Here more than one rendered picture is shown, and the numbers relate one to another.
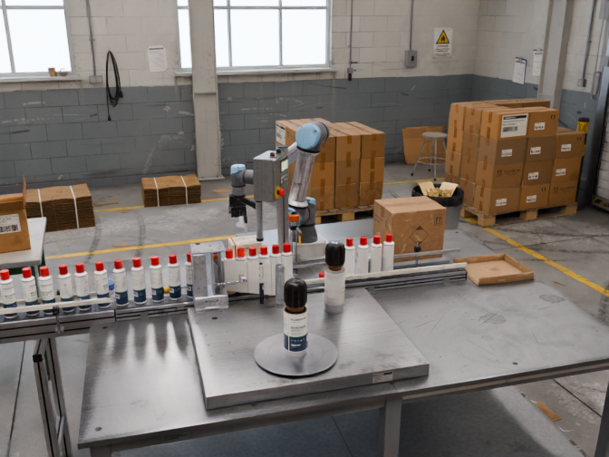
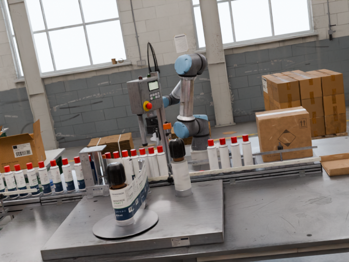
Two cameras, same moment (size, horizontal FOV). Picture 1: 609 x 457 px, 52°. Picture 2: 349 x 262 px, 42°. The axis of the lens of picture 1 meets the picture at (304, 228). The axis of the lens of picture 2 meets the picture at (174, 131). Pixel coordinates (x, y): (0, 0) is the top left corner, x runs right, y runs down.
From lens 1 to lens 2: 112 cm
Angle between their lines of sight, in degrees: 23
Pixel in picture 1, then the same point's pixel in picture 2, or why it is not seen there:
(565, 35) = not seen: outside the picture
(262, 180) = (134, 98)
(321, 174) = not seen: hidden behind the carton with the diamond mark
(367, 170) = (330, 104)
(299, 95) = (290, 56)
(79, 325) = (18, 207)
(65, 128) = (124, 97)
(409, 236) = (277, 138)
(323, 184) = not seen: hidden behind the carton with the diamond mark
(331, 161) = (297, 100)
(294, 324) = (114, 197)
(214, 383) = (53, 241)
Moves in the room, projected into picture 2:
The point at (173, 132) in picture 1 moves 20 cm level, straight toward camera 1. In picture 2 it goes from (196, 94) to (195, 95)
